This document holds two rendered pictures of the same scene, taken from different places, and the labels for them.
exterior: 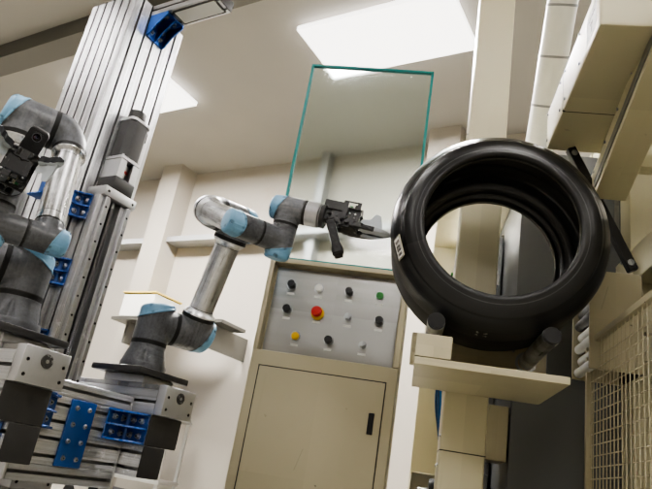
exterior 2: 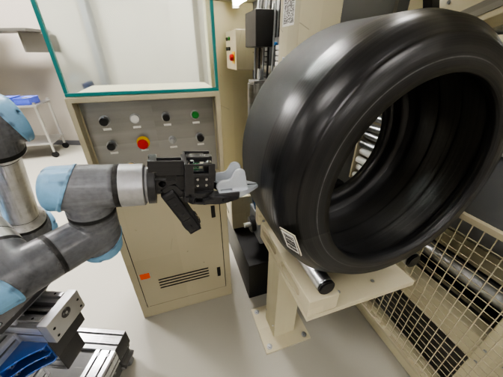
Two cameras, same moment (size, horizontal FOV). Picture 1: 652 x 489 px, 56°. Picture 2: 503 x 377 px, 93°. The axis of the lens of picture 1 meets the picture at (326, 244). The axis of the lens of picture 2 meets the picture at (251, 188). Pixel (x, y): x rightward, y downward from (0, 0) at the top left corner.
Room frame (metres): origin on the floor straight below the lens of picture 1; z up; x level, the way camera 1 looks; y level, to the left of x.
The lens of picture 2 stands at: (1.24, 0.04, 1.40)
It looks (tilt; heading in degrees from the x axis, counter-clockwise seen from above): 30 degrees down; 332
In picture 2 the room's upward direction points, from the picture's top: straight up
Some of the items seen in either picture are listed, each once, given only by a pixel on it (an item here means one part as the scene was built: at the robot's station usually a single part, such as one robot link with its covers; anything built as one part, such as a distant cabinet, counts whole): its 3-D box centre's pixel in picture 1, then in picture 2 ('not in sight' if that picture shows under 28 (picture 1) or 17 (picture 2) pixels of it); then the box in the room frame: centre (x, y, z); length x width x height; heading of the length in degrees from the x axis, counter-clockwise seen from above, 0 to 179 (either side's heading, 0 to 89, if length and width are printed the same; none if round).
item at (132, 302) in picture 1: (149, 309); not in sight; (6.25, 1.66, 1.80); 0.47 x 0.39 x 0.27; 58
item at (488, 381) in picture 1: (481, 381); (328, 255); (1.65, -0.48, 0.80); 0.37 x 0.36 x 0.02; 80
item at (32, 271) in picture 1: (26, 270); not in sight; (1.66, 0.80, 0.88); 0.13 x 0.12 x 0.14; 122
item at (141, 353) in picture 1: (145, 356); not in sight; (2.08, 0.53, 0.77); 0.15 x 0.15 x 0.10
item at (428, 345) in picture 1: (430, 360); (292, 256); (1.67, -0.34, 0.83); 0.36 x 0.09 x 0.06; 170
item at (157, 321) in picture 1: (156, 322); not in sight; (2.08, 0.52, 0.88); 0.13 x 0.12 x 0.14; 122
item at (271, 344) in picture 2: not in sight; (279, 322); (1.90, -0.50, 0.01); 0.27 x 0.27 x 0.02; 80
